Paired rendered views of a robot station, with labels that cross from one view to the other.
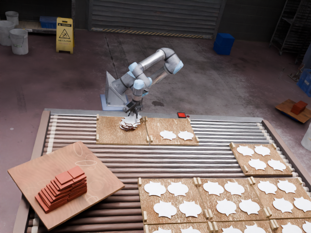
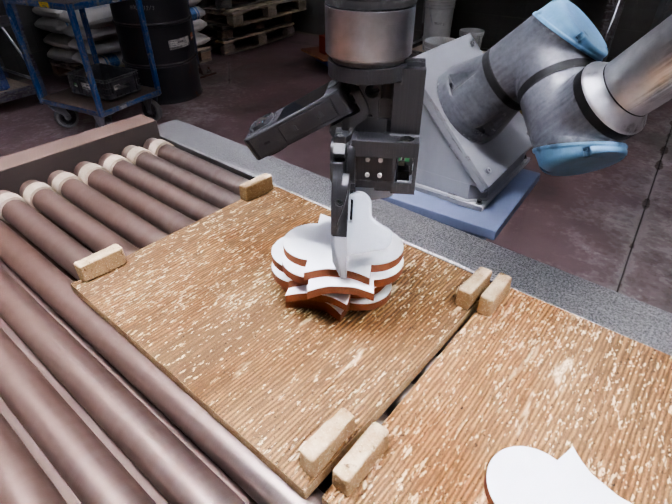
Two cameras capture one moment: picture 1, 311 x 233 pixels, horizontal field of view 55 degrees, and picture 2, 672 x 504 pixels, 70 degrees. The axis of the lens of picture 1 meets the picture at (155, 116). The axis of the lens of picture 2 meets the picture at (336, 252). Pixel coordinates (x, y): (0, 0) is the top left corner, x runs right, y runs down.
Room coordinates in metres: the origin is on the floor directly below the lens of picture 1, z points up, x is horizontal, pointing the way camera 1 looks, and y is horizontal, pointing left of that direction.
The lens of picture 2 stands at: (1.70, -0.18, 1.33)
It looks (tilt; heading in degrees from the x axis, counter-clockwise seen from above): 36 degrees down; 56
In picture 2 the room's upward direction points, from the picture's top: straight up
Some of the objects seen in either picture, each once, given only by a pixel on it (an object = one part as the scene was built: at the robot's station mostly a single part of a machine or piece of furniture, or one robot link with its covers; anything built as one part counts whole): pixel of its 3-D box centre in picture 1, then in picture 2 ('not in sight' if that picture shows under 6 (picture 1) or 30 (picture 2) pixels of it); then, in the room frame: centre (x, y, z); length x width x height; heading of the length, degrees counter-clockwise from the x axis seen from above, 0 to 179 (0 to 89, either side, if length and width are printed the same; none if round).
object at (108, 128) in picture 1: (121, 130); (282, 287); (1.91, 0.25, 0.93); 0.41 x 0.35 x 0.02; 105
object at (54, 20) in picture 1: (50, 22); not in sight; (5.75, 2.46, 0.22); 0.40 x 0.31 x 0.16; 111
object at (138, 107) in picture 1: (136, 104); (373, 124); (1.98, 0.17, 1.16); 0.09 x 0.08 x 0.12; 138
